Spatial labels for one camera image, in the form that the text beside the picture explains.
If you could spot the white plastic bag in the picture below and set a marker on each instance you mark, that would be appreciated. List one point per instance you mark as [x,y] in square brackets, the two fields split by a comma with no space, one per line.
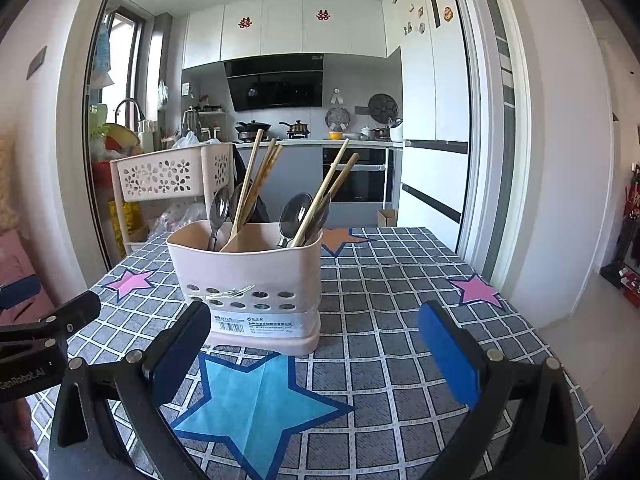
[195,139]

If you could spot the black range hood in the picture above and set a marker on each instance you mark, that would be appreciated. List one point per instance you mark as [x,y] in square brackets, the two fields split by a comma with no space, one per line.
[275,85]

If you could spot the white refrigerator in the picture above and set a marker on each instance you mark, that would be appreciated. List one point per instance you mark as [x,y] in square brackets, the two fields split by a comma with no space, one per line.
[435,85]

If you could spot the small cardboard box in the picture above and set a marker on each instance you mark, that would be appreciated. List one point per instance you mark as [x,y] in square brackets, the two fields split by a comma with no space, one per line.
[387,218]

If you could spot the curved kitchen faucet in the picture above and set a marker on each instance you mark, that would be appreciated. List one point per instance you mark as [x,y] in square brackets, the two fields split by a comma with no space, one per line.
[127,102]

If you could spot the orange cooking pot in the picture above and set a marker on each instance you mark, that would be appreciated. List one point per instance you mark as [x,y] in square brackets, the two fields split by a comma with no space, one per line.
[295,128]

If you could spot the grey checked star tablecloth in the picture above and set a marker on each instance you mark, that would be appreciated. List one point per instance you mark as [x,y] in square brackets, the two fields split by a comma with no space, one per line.
[400,320]

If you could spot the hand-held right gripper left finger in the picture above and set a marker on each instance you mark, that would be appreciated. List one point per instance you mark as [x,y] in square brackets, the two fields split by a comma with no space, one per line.
[180,355]

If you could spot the red and black equipment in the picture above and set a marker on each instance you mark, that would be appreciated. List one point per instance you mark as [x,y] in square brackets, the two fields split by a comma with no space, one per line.
[627,240]

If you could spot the round silver steamer rack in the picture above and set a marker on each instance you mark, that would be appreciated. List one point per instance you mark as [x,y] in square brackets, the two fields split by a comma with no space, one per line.
[336,118]

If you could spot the red paper decal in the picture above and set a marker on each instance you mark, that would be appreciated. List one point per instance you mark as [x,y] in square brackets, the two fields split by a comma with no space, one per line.
[322,15]
[245,23]

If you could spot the white rice cooker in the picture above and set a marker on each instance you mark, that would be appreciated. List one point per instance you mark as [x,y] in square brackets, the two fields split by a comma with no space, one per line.
[396,131]

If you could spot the pale plastic utensil holder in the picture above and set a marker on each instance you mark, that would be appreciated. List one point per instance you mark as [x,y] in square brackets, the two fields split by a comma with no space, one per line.
[250,265]

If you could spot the kitchen window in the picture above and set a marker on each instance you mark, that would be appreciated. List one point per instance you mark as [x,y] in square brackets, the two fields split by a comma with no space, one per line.
[120,55]

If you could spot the round black hanging pan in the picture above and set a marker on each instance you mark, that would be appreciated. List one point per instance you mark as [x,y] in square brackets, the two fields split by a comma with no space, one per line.
[383,108]

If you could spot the black built-in oven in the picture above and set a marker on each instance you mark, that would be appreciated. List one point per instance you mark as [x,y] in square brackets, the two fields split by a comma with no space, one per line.
[360,180]

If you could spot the round fridge magnet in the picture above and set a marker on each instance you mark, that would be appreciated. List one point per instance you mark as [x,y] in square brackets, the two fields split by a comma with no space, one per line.
[449,14]

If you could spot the white upper kitchen cabinets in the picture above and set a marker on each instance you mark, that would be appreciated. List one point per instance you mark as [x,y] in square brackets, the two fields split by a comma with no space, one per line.
[280,30]

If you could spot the white hanging utensil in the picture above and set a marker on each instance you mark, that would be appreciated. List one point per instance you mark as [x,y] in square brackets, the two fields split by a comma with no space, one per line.
[337,96]

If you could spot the grey wall switch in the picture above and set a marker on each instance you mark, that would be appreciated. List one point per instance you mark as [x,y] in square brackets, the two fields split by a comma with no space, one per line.
[37,62]

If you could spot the yellow packet bag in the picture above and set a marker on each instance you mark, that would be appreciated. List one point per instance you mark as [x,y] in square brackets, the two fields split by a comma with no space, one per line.
[125,225]

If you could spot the beige plastic storage cart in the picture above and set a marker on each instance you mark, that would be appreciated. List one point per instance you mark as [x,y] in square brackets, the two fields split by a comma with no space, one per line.
[160,175]

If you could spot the white kitchen countertop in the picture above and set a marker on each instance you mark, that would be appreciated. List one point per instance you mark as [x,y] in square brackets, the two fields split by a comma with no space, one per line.
[315,143]

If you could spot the clear plastic bags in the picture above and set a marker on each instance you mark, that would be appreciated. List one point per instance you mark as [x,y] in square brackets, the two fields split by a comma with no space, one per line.
[182,217]

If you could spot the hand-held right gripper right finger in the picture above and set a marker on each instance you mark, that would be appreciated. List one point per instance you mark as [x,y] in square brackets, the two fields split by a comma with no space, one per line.
[447,355]

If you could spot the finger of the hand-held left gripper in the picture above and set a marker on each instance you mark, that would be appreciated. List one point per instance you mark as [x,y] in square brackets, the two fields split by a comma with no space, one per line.
[65,315]
[20,292]

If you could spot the grey base cabinet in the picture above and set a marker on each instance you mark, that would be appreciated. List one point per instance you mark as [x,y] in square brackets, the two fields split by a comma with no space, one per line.
[295,180]

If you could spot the bunch of wooden chopsticks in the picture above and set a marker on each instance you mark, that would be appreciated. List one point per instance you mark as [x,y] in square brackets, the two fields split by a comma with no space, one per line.
[251,170]

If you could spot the black wok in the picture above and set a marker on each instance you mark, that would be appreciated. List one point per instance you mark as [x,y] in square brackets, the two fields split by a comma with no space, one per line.
[254,126]

